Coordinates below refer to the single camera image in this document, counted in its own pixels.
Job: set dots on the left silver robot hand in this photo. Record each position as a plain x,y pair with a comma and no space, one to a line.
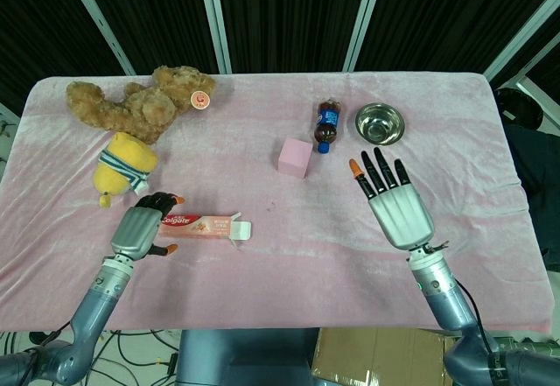
135,228

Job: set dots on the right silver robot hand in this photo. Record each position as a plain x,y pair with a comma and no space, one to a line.
400,211

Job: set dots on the pink Colgate toothpaste box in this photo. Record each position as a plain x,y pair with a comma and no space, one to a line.
205,226

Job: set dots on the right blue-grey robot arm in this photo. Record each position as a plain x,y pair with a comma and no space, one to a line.
455,311

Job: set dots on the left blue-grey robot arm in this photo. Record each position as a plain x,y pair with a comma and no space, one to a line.
83,316

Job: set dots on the cardboard box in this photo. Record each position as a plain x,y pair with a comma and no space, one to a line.
380,355

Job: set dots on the yellow plush toy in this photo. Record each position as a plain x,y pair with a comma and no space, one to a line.
123,163

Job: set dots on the stainless steel bowl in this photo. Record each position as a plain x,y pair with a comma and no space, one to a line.
379,124

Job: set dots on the small cola bottle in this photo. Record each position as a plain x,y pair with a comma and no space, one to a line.
327,125

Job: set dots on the pink foam cube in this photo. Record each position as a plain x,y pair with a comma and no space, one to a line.
295,158

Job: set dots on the brown teddy bear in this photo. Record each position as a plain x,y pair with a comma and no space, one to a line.
140,103

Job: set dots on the pink velvet tablecloth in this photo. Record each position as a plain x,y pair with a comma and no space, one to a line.
280,281

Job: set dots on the black round object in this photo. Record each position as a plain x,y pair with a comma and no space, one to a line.
520,108

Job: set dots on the blue-grey robot torso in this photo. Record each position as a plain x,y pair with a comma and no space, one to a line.
245,357

